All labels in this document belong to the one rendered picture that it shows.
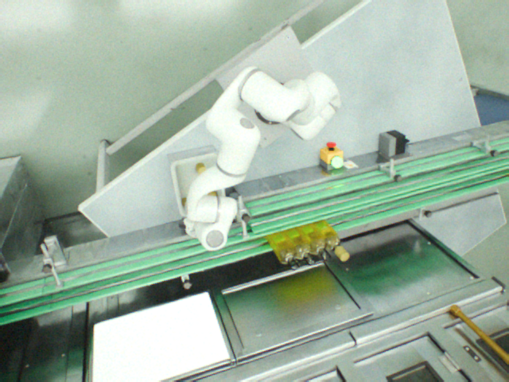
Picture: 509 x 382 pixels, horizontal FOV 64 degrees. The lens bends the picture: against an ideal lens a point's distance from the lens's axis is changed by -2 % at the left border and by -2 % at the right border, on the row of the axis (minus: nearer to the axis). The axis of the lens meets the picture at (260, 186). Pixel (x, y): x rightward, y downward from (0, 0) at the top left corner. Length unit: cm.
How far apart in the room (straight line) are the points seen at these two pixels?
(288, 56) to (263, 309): 88
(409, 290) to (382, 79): 82
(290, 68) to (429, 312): 95
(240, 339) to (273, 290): 24
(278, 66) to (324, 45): 20
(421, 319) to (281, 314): 45
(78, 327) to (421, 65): 164
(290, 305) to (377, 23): 107
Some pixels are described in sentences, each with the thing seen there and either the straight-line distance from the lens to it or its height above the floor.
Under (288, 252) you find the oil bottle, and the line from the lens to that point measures 143.
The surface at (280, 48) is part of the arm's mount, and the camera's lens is 150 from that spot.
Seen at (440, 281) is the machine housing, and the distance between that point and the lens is 165.
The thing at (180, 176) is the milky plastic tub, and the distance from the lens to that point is 154.
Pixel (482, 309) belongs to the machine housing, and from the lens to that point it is 157.
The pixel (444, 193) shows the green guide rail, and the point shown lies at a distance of 194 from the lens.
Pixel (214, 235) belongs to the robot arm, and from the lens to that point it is 114.
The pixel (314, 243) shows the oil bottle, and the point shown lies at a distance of 147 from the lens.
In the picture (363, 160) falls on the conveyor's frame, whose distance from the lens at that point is 175.
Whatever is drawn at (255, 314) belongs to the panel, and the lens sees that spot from 144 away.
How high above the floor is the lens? 216
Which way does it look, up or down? 58 degrees down
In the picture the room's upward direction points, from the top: 143 degrees clockwise
